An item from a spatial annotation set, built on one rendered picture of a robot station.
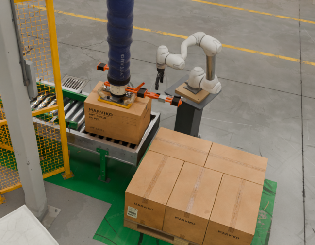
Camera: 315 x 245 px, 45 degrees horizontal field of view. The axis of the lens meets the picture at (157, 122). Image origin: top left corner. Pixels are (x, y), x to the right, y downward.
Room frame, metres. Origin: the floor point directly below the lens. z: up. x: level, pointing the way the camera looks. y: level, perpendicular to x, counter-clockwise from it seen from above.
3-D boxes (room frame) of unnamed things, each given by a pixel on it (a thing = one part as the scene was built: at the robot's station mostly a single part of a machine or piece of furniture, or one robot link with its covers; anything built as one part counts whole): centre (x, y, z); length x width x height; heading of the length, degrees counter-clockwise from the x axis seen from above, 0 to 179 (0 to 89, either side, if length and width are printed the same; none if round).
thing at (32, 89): (2.36, 1.05, 1.62); 0.20 x 0.05 x 0.30; 74
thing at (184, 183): (2.56, -0.48, 0.34); 1.20 x 1.00 x 0.40; 74
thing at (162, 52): (3.01, 0.01, 1.56); 0.13 x 0.11 x 0.16; 54
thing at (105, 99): (3.03, 0.45, 0.98); 0.34 x 0.10 x 0.05; 75
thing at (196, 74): (3.66, -0.40, 0.95); 0.18 x 0.16 x 0.22; 53
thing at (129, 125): (3.12, 0.42, 0.75); 0.60 x 0.40 x 0.40; 78
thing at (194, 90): (3.68, -0.37, 0.81); 0.22 x 0.18 x 0.06; 53
